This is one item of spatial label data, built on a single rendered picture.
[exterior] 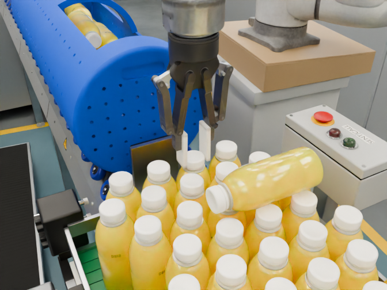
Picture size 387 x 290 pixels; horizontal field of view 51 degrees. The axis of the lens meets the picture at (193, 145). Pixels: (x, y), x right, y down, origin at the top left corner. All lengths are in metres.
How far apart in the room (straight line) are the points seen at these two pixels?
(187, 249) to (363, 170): 0.32
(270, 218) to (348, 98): 1.89
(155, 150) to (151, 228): 0.26
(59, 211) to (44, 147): 2.06
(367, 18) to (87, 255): 0.86
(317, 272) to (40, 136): 2.54
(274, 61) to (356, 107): 1.36
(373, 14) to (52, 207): 0.87
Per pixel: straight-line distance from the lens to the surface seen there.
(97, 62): 0.76
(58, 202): 0.77
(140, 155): 0.80
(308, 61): 1.15
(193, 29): 0.56
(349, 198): 0.75
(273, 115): 1.20
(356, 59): 1.26
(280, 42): 1.19
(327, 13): 1.16
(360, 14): 1.14
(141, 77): 0.77
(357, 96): 2.39
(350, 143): 0.74
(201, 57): 0.58
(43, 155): 2.73
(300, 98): 1.22
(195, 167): 0.70
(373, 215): 2.34
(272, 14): 1.19
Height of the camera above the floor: 1.50
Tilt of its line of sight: 34 degrees down
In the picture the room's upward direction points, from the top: straight up
